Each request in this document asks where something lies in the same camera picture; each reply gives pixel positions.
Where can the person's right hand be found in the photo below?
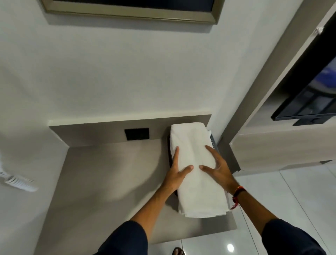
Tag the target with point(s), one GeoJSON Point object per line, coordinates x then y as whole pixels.
{"type": "Point", "coordinates": [223, 176]}

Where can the person's left hand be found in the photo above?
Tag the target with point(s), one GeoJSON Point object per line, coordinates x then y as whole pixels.
{"type": "Point", "coordinates": [174, 176]}

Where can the person's right thumb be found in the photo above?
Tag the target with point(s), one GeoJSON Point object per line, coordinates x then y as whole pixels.
{"type": "Point", "coordinates": [206, 169]}

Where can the person's left thumb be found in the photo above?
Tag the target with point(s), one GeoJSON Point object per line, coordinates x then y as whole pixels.
{"type": "Point", "coordinates": [187, 169]}

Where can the white towel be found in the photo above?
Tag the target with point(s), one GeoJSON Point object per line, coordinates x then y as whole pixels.
{"type": "Point", "coordinates": [194, 147]}

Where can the person's right forearm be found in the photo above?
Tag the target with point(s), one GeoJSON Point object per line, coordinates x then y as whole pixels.
{"type": "Point", "coordinates": [259, 218]}

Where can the person's left forearm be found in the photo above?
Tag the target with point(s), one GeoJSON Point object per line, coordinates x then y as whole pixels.
{"type": "Point", "coordinates": [147, 212]}

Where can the black tray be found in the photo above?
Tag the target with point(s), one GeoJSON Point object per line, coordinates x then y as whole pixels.
{"type": "Point", "coordinates": [169, 149]}

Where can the light wood television cabinet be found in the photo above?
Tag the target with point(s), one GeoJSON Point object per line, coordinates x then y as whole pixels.
{"type": "Point", "coordinates": [275, 149]}

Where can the brown sandal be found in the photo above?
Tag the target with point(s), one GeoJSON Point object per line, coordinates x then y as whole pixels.
{"type": "Point", "coordinates": [179, 251]}

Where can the black flat television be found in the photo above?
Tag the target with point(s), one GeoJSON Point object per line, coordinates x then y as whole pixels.
{"type": "Point", "coordinates": [312, 102]}

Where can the white ribbed plastic device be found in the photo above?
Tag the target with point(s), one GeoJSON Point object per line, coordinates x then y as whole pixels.
{"type": "Point", "coordinates": [18, 181]}

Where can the black wall socket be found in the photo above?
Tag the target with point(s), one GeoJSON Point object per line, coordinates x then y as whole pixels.
{"type": "Point", "coordinates": [136, 134]}

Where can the gold framed wall picture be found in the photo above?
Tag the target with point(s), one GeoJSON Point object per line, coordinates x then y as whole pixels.
{"type": "Point", "coordinates": [131, 11]}

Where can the small white wall clip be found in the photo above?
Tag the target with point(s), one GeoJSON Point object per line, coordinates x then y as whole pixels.
{"type": "Point", "coordinates": [319, 30]}

